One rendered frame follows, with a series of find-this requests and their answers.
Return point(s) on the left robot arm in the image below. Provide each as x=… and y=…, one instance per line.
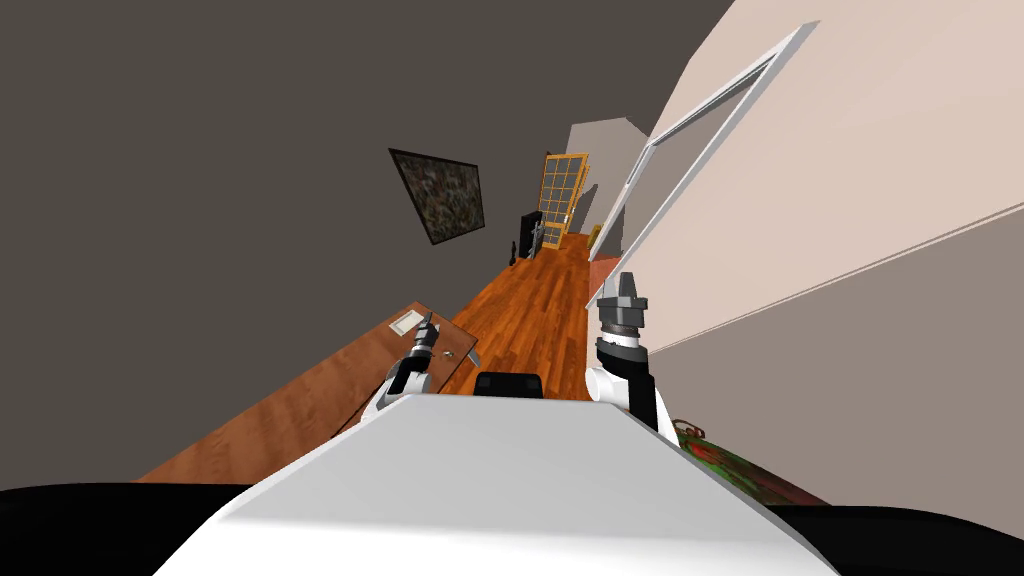
x=406, y=378

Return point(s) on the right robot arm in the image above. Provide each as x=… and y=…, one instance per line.
x=628, y=376

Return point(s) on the small black statuette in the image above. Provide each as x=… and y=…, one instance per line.
x=513, y=254

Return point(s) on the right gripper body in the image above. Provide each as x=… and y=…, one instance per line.
x=623, y=312

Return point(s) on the yellow framed glass door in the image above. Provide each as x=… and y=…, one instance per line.
x=560, y=196

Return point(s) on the brown wooden table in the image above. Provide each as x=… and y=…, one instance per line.
x=296, y=416

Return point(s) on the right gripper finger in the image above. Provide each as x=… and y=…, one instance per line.
x=622, y=286
x=632, y=286

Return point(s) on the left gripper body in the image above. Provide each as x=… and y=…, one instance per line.
x=425, y=338

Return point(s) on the dark framed wall picture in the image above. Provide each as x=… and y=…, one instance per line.
x=444, y=196

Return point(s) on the red and green rug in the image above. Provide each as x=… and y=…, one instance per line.
x=736, y=468

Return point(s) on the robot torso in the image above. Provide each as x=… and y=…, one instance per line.
x=496, y=480

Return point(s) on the white flat tray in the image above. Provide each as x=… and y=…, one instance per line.
x=406, y=323

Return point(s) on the black cabinet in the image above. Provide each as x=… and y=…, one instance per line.
x=528, y=234

